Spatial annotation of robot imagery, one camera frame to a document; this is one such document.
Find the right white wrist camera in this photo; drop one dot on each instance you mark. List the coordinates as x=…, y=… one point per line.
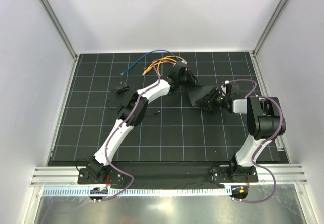
x=225, y=88

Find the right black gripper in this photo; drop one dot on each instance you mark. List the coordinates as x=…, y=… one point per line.
x=209, y=107

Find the aluminium frame rail front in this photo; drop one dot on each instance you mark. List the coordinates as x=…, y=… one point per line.
x=68, y=176

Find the black network switch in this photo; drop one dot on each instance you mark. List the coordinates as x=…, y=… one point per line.
x=198, y=96

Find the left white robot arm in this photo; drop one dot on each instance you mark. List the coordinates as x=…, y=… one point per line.
x=132, y=111

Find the aluminium corner post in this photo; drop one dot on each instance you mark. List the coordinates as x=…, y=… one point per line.
x=57, y=25
x=269, y=26

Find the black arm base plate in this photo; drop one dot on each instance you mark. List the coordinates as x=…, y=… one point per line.
x=168, y=175

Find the right aluminium corner post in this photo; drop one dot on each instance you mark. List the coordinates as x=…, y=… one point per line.
x=269, y=26

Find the left aluminium corner post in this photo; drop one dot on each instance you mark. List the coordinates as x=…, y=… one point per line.
x=57, y=25

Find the black power adapter plug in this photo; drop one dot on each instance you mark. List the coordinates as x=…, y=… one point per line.
x=123, y=87

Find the yellow ethernet cable long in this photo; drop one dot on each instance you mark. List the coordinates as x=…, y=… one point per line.
x=147, y=70

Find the yellow ethernet cable short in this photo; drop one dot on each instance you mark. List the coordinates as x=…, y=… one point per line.
x=162, y=64

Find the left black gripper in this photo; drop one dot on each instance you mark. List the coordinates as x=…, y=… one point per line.
x=193, y=80

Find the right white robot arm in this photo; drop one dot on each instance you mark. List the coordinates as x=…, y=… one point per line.
x=265, y=121

